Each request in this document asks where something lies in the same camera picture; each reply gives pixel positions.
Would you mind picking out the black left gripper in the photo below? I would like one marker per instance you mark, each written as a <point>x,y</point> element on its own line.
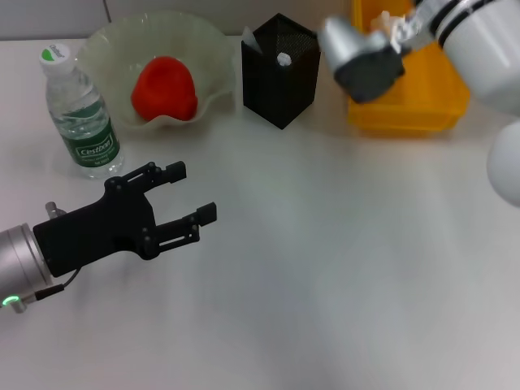
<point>97,235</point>

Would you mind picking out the clear water bottle green label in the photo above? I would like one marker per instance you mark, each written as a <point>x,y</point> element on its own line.
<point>85,122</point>

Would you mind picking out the green pen white cap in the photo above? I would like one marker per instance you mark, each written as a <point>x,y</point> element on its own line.
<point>284,59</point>

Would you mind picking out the white paper ball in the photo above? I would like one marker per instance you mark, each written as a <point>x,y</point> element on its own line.
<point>384,20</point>

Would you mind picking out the black mesh pen holder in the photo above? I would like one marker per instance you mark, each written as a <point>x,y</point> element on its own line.
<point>280,97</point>

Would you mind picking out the translucent wavy glass fruit plate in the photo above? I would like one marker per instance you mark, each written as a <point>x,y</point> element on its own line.
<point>109,48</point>

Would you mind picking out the yellow plastic bin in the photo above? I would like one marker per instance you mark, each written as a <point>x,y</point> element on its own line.
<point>414,105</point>

